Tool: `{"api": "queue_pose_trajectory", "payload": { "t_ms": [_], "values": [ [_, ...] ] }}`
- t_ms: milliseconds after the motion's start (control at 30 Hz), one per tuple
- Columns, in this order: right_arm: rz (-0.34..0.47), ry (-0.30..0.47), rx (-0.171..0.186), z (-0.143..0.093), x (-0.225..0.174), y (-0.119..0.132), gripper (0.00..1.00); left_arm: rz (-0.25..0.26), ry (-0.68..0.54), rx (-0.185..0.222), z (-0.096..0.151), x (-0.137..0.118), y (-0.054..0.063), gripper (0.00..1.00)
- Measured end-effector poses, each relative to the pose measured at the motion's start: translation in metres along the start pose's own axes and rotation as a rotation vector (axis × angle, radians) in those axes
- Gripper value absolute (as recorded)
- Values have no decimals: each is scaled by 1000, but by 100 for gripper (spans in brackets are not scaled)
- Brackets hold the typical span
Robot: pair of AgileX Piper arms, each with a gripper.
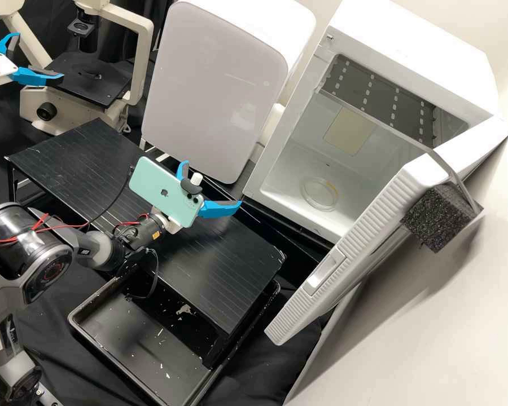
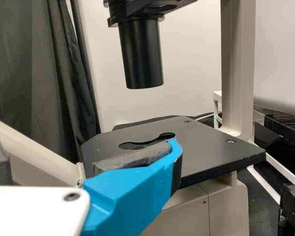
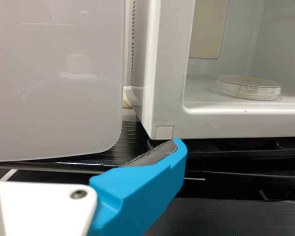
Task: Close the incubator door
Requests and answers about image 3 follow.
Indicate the white box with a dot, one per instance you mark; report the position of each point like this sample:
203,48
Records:
51,86

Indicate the white incubator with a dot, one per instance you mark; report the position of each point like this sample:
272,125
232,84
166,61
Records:
167,73

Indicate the petri dish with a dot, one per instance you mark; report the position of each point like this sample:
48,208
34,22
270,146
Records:
248,86

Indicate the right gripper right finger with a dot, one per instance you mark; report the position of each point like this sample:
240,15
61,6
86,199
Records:
137,191

